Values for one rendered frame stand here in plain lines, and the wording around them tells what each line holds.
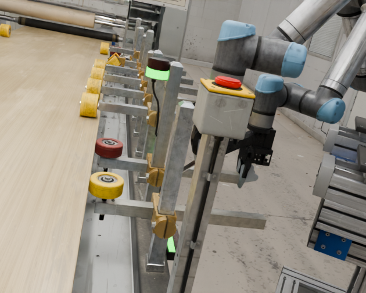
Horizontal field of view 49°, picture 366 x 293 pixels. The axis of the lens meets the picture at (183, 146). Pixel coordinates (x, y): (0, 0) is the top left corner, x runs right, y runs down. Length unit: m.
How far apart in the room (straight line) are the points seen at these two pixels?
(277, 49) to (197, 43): 9.32
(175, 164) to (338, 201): 0.49
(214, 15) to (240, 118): 9.66
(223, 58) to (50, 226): 0.49
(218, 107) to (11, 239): 0.41
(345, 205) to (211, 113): 0.68
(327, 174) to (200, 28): 9.16
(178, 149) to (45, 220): 0.31
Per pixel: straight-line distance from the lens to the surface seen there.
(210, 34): 10.24
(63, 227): 0.79
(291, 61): 0.91
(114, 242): 1.27
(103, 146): 1.17
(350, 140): 1.64
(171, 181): 0.92
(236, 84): 0.60
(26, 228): 0.78
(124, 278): 1.14
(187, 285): 0.75
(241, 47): 0.90
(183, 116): 0.87
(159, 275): 1.04
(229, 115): 0.59
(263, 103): 1.21
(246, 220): 1.06
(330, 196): 1.18
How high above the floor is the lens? 1.32
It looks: 19 degrees down
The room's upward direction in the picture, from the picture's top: 12 degrees clockwise
